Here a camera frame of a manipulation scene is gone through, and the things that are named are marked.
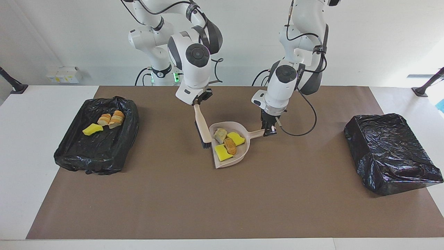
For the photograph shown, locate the beige plastic dustpan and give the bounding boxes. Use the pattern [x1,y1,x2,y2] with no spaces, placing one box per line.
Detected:
[209,121,266,169]

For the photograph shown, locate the beige hand brush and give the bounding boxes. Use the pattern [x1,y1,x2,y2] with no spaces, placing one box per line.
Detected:
[194,103,213,149]

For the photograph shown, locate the brown bread roll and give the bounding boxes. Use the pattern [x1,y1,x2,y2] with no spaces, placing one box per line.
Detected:
[224,138,237,156]

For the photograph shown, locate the pale sponge piece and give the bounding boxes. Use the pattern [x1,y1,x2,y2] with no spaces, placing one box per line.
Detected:
[214,128,228,144]

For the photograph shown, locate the notched yellow sponge piece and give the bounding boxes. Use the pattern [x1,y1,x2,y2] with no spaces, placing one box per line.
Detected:
[214,144,233,162]

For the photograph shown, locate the striped orange bread piece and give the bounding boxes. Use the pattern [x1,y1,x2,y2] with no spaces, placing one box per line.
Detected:
[108,110,125,129]

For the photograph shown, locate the black bag lined bin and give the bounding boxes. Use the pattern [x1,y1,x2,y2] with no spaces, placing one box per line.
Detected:
[344,113,444,196]
[54,96,140,175]

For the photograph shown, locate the brown table mat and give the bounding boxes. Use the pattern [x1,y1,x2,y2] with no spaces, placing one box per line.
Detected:
[26,86,444,240]

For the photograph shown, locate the white power strip box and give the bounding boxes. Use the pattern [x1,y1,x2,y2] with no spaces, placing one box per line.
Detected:
[46,67,83,84]

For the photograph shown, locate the black stand foot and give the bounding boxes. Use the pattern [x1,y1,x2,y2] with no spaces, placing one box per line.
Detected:
[412,67,444,97]
[0,67,29,94]

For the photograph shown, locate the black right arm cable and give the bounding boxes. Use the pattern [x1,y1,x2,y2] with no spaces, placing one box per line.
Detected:
[121,0,224,85]

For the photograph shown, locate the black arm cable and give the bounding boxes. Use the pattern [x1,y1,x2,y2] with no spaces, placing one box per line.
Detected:
[121,0,224,85]
[276,0,318,137]

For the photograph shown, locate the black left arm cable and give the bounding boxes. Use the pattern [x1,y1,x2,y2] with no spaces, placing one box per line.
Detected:
[276,0,318,137]

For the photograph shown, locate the black left base cables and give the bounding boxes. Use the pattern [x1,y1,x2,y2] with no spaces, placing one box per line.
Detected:
[252,69,274,86]

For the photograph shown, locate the black base cables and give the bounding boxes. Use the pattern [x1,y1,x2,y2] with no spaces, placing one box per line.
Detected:
[135,67,184,86]
[252,69,274,86]

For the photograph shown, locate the black right base cables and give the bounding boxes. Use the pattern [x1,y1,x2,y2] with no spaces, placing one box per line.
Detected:
[135,67,184,86]

